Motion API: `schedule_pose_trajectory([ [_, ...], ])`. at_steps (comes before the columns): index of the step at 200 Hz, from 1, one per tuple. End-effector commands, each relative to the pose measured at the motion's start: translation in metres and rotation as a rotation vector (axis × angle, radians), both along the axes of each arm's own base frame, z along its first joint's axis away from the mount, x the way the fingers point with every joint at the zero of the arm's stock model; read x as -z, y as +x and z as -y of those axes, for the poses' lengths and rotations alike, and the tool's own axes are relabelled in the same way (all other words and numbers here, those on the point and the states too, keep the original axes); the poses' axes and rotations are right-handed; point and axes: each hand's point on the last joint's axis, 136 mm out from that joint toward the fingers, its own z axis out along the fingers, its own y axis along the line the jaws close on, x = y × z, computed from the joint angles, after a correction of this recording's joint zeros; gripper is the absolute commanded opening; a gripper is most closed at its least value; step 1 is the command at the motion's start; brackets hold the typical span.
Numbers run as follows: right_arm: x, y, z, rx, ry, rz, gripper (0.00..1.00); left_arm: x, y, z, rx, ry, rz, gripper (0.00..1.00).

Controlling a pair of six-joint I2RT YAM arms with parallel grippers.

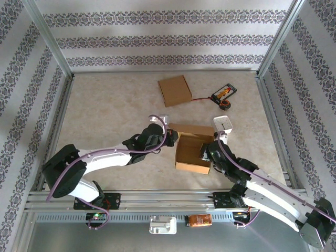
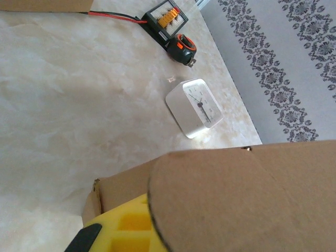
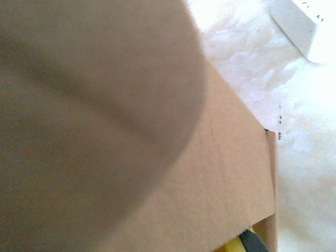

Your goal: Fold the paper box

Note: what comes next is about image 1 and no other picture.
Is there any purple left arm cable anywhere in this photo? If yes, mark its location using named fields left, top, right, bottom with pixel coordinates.
left=46, top=114, right=169, bottom=230

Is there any white square clock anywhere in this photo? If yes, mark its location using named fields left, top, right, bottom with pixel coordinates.
left=212, top=115, right=234, bottom=134

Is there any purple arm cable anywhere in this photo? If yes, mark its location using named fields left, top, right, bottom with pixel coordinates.
left=46, top=114, right=169, bottom=230
left=214, top=131, right=336, bottom=228

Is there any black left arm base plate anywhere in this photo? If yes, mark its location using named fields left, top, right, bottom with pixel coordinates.
left=73, top=193, right=122, bottom=211

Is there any grey metal shelf plate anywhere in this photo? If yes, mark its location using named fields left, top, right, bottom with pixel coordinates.
left=25, top=209, right=320, bottom=252

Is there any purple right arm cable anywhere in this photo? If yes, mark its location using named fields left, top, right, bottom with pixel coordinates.
left=214, top=131, right=336, bottom=228

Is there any white plastic holder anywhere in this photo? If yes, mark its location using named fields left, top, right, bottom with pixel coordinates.
left=149, top=215, right=177, bottom=235

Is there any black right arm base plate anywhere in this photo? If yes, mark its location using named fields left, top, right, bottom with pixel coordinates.
left=213, top=191, right=249, bottom=209

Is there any brown cardboard box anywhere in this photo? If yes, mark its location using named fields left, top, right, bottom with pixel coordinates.
left=167, top=122, right=215, bottom=175
left=157, top=75, right=193, bottom=108

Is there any black battery with red-yellow label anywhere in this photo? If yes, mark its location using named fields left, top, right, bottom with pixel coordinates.
left=212, top=83, right=238, bottom=102

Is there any aluminium mounting rail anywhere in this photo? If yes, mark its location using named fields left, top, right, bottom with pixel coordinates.
left=25, top=190, right=312, bottom=211

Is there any grey slotted cable duct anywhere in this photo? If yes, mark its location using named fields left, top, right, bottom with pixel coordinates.
left=35, top=212, right=253, bottom=223

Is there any aluminium frame post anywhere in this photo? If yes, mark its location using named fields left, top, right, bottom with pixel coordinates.
left=256, top=0, right=310, bottom=79
left=20, top=0, right=76, bottom=79

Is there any aluminium table side rail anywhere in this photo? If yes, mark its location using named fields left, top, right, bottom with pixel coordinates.
left=256, top=75, right=299, bottom=190
left=35, top=75, right=76, bottom=192

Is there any orange battery pack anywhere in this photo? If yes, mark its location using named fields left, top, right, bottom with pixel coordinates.
left=185, top=214, right=213, bottom=227

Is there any controller board with green light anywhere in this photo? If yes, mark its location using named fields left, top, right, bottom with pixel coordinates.
left=86, top=212, right=108, bottom=221

